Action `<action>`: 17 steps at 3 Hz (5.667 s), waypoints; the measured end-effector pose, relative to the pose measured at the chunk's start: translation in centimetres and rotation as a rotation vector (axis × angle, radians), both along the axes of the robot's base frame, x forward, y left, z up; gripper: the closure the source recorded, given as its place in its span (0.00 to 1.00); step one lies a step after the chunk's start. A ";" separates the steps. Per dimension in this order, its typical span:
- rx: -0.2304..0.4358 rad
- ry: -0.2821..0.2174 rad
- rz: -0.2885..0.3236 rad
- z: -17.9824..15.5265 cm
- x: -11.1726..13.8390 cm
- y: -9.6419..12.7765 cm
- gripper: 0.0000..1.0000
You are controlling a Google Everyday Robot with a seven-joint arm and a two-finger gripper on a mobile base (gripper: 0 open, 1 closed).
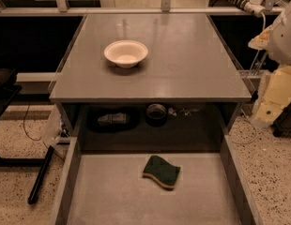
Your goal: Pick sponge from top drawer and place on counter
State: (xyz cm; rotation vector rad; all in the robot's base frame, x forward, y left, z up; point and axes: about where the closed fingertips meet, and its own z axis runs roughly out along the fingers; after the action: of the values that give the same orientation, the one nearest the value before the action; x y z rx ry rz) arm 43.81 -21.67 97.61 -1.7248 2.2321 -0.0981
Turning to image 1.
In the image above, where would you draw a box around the black cable on floor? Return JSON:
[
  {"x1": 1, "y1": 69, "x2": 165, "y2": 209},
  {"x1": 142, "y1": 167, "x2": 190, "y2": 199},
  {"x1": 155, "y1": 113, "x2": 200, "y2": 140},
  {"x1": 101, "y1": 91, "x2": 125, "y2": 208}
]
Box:
[{"x1": 23, "y1": 102, "x2": 43, "y2": 143}]

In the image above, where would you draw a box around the green and yellow sponge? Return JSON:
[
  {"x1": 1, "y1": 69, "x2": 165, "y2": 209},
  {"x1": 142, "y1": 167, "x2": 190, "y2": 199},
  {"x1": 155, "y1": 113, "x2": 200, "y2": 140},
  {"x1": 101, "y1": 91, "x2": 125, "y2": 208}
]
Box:
[{"x1": 142, "y1": 156, "x2": 180, "y2": 190}]

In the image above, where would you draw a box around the grey cabinet with counter top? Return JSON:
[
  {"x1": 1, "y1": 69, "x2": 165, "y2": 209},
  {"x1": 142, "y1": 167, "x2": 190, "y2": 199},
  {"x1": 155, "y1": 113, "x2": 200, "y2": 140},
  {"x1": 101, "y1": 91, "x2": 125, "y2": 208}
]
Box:
[{"x1": 51, "y1": 14, "x2": 251, "y2": 153}]

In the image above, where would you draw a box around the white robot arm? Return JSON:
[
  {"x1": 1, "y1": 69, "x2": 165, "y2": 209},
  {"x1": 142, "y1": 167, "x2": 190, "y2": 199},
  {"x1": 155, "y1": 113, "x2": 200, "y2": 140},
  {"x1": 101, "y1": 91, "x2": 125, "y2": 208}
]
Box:
[{"x1": 248, "y1": 1, "x2": 291, "y2": 127}]

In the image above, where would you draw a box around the white bowl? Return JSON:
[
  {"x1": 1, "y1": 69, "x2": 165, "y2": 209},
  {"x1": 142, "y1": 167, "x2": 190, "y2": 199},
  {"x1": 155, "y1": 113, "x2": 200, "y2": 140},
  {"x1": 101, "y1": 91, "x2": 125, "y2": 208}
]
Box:
[{"x1": 104, "y1": 40, "x2": 148, "y2": 68}]

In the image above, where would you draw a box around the black table leg frame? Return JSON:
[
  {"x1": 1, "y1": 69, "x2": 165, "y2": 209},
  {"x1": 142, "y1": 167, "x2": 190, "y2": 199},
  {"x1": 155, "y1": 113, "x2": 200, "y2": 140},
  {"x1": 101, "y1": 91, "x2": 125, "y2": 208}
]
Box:
[{"x1": 0, "y1": 84, "x2": 55, "y2": 205}]

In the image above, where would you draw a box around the dark tape roll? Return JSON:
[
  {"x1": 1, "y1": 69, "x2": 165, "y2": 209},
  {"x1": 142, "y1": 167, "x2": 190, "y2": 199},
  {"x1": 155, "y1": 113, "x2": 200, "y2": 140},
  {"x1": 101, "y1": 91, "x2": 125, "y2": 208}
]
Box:
[{"x1": 145, "y1": 103, "x2": 167, "y2": 127}]

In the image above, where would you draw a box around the open grey top drawer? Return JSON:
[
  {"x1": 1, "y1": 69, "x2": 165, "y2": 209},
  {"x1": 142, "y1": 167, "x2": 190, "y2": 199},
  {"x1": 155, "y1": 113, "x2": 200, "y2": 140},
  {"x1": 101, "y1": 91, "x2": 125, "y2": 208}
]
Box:
[{"x1": 49, "y1": 137, "x2": 264, "y2": 225}]

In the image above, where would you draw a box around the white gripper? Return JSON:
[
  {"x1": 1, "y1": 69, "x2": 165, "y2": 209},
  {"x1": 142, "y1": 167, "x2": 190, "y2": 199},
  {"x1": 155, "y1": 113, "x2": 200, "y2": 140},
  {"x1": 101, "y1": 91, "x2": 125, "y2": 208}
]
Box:
[{"x1": 251, "y1": 66, "x2": 291, "y2": 128}]

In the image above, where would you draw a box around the metal railing frame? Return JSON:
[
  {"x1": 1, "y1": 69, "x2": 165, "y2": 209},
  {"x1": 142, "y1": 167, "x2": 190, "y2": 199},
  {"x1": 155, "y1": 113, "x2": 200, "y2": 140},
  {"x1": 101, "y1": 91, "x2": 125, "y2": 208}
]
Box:
[{"x1": 0, "y1": 0, "x2": 291, "y2": 17}]

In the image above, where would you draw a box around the white cable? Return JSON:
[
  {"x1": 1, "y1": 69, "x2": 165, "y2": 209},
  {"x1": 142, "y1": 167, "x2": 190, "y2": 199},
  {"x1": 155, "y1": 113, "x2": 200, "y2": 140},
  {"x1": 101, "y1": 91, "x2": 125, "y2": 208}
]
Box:
[{"x1": 248, "y1": 12, "x2": 268, "y2": 77}]

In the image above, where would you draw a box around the white cap cylinder with spiral hose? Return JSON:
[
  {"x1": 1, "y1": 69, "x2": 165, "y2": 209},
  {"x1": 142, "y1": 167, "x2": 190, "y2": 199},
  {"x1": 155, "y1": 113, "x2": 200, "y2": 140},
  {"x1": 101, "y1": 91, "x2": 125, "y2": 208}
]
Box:
[{"x1": 227, "y1": 0, "x2": 265, "y2": 17}]

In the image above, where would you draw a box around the dark cabinet at right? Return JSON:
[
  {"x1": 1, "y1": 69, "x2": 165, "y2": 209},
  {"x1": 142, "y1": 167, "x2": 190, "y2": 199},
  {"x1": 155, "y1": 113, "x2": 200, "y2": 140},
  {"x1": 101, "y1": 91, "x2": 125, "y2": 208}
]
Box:
[{"x1": 273, "y1": 103, "x2": 291, "y2": 137}]

